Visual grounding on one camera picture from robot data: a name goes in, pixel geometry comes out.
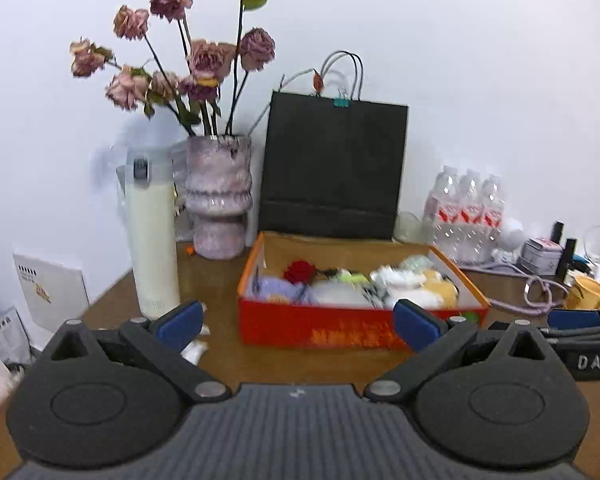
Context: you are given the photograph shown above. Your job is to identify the pink white paper wrapper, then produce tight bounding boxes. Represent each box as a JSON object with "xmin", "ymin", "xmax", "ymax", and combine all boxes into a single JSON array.
[{"xmin": 180, "ymin": 340, "xmax": 208, "ymax": 366}]

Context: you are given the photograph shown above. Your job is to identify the cream thermos bottle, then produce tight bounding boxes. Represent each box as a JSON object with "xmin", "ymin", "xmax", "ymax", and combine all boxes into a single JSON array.
[{"xmin": 125, "ymin": 147, "xmax": 182, "ymax": 320}]

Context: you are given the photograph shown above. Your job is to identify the bunch of dried roses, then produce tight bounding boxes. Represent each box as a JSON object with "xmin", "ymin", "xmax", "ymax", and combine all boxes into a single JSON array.
[{"xmin": 70, "ymin": 0, "xmax": 278, "ymax": 138}]

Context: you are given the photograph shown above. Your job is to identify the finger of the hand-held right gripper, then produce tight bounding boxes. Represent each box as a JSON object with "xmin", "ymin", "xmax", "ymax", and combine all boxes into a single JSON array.
[
  {"xmin": 547, "ymin": 308, "xmax": 600, "ymax": 330},
  {"xmin": 540, "ymin": 326, "xmax": 600, "ymax": 348}
]

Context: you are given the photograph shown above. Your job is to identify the clear glass container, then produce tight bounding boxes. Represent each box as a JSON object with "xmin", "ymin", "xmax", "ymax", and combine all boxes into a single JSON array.
[{"xmin": 394, "ymin": 211, "xmax": 426, "ymax": 243}]

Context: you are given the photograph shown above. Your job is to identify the white carton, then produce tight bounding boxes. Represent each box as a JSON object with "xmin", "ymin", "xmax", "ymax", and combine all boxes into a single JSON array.
[{"xmin": 12, "ymin": 252, "xmax": 90, "ymax": 333}]

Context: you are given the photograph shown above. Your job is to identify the pink ceramic vase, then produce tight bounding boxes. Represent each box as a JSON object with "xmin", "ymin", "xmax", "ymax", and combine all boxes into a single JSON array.
[{"xmin": 185, "ymin": 134, "xmax": 253, "ymax": 261}]

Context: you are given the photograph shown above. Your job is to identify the iridescent shiny pouch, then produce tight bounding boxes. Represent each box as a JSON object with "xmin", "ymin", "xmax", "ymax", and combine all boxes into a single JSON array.
[{"xmin": 399, "ymin": 255, "xmax": 433, "ymax": 273}]

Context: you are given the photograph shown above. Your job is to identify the purple cable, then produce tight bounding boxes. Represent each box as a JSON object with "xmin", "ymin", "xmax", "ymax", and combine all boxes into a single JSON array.
[{"xmin": 457, "ymin": 260, "xmax": 571, "ymax": 317}]

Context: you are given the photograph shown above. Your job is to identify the yellow white plush sheep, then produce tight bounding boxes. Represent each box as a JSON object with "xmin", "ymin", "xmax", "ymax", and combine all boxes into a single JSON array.
[{"xmin": 370, "ymin": 266, "xmax": 461, "ymax": 311}]

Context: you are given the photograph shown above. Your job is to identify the clear plastic box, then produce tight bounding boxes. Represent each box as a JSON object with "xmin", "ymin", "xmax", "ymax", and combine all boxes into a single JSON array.
[{"xmin": 310, "ymin": 280, "xmax": 371, "ymax": 308}]

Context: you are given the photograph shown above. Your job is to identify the wooden desktop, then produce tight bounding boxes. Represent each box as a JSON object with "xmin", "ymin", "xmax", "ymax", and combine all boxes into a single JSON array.
[{"xmin": 0, "ymin": 242, "xmax": 600, "ymax": 480}]

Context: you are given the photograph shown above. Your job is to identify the clear water bottle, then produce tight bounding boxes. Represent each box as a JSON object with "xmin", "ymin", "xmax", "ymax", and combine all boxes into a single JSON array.
[
  {"xmin": 424, "ymin": 165, "xmax": 461, "ymax": 261},
  {"xmin": 455, "ymin": 170, "xmax": 486, "ymax": 263},
  {"xmin": 477, "ymin": 174, "xmax": 507, "ymax": 261}
]

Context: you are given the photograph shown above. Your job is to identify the black paper bag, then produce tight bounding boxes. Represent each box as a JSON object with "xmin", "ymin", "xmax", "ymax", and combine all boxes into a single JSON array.
[{"xmin": 257, "ymin": 50, "xmax": 410, "ymax": 241}]

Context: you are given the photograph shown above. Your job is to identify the grey metal tin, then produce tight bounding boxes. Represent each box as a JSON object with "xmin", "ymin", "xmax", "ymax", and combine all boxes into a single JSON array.
[{"xmin": 519, "ymin": 237, "xmax": 565, "ymax": 276}]

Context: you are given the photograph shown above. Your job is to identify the orange cardboard box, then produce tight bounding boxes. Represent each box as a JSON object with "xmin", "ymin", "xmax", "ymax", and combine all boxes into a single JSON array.
[{"xmin": 237, "ymin": 231, "xmax": 491, "ymax": 351}]

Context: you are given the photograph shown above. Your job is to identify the red rose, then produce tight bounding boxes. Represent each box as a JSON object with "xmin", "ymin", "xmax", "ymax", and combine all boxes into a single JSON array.
[{"xmin": 282, "ymin": 260, "xmax": 317, "ymax": 285}]

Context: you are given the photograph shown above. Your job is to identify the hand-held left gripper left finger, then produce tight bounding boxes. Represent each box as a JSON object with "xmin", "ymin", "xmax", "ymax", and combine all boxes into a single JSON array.
[{"xmin": 47, "ymin": 300, "xmax": 233, "ymax": 403}]

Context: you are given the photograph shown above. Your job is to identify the purple knitted pouch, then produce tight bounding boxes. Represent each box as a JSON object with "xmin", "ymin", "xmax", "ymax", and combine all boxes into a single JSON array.
[{"xmin": 257, "ymin": 275, "xmax": 311, "ymax": 306}]

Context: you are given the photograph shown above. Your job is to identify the white robot speaker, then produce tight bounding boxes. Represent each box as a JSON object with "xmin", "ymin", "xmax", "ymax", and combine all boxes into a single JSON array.
[{"xmin": 495, "ymin": 217, "xmax": 527, "ymax": 263}]

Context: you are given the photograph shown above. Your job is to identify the yellow mug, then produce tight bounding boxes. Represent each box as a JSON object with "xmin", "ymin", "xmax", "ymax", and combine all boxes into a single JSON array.
[{"xmin": 564, "ymin": 275, "xmax": 600, "ymax": 311}]

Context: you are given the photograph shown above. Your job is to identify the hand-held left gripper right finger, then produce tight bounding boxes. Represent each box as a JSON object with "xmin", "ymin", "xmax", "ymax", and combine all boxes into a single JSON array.
[{"xmin": 364, "ymin": 299, "xmax": 561, "ymax": 403}]

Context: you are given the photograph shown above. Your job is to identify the stack of printed booklets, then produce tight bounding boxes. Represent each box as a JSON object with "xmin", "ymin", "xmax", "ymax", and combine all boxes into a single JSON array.
[{"xmin": 0, "ymin": 267, "xmax": 33, "ymax": 411}]

